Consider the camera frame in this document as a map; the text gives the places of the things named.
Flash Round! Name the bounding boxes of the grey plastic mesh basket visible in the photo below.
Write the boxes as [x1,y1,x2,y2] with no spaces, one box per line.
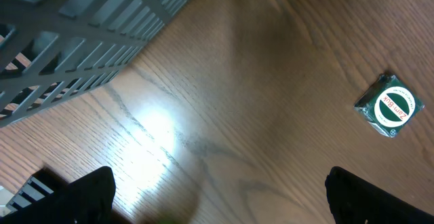
[1,0,189,126]

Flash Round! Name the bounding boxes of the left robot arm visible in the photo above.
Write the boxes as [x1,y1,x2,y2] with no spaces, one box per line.
[1,166,433,224]

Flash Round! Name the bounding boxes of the round white red lid cup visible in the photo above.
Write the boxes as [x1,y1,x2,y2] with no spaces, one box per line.
[353,71,425,138]

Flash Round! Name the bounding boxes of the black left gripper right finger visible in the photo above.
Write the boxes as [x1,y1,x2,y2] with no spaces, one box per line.
[325,166,433,224]

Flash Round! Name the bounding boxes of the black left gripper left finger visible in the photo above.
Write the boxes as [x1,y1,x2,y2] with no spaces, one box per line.
[1,166,116,224]

